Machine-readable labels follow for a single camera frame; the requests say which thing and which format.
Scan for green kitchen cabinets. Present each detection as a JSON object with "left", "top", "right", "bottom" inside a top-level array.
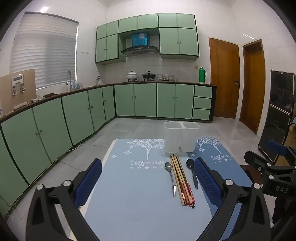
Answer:
[
  {"left": 0, "top": 83, "right": 217, "bottom": 210},
  {"left": 95, "top": 13, "right": 200, "bottom": 65}
]

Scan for white floor cable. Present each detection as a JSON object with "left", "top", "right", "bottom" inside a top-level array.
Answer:
[{"left": 67, "top": 140, "right": 82, "bottom": 152}]

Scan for plain light wooden chopstick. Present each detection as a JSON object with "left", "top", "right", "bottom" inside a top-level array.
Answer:
[{"left": 170, "top": 155, "right": 184, "bottom": 206}]

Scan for plain wooden door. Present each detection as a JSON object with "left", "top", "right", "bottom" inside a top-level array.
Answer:
[{"left": 239, "top": 39, "right": 266, "bottom": 135}]

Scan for black spoon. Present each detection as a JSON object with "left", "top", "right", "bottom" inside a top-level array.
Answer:
[{"left": 186, "top": 159, "right": 199, "bottom": 189}]

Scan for brown cardboard board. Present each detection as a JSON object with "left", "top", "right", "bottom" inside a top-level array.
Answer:
[{"left": 0, "top": 69, "right": 37, "bottom": 114}]

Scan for row of glass jars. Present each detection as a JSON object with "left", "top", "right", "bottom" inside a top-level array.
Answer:
[{"left": 157, "top": 73, "right": 176, "bottom": 82}]

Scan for green lower kitchen cabinets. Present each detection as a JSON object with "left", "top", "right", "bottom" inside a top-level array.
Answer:
[{"left": 0, "top": 83, "right": 217, "bottom": 210}]

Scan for metal spoon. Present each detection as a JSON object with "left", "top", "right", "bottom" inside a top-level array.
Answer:
[{"left": 165, "top": 162, "right": 176, "bottom": 198}]

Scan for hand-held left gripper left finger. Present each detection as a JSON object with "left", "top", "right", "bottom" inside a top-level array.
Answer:
[{"left": 25, "top": 159, "right": 103, "bottom": 241}]

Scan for white window blinds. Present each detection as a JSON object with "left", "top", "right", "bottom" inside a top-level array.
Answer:
[{"left": 9, "top": 13, "right": 79, "bottom": 90}]

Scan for wooden door with handle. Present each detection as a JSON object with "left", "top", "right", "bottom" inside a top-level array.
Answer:
[{"left": 208, "top": 37, "right": 240, "bottom": 119}]

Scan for green thermos flask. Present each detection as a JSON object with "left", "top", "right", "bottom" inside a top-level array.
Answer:
[{"left": 199, "top": 66, "right": 207, "bottom": 84}]

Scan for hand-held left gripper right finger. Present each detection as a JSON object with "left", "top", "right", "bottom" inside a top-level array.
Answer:
[{"left": 194, "top": 158, "right": 271, "bottom": 241}]

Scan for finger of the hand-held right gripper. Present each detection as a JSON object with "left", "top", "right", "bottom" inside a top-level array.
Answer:
[
  {"left": 266, "top": 140, "right": 296, "bottom": 156},
  {"left": 244, "top": 150, "right": 272, "bottom": 172}
]

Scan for green upper kitchen cabinets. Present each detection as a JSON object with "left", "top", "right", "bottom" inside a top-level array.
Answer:
[{"left": 95, "top": 13, "right": 200, "bottom": 65}]

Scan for white two-compartment utensil holder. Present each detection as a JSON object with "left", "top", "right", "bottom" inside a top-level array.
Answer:
[{"left": 164, "top": 121, "right": 201, "bottom": 154}]

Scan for dark blue tree-print mat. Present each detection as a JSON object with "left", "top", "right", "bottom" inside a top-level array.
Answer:
[{"left": 191, "top": 137, "right": 253, "bottom": 209}]

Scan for black glass-front cabinet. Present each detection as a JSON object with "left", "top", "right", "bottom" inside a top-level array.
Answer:
[{"left": 258, "top": 69, "right": 296, "bottom": 163}]

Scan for light blue tree-print mat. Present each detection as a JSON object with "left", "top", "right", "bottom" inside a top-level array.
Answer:
[{"left": 84, "top": 138, "right": 214, "bottom": 241}]

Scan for black range hood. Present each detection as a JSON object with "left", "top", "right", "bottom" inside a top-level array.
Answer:
[{"left": 120, "top": 32, "right": 160, "bottom": 56}]

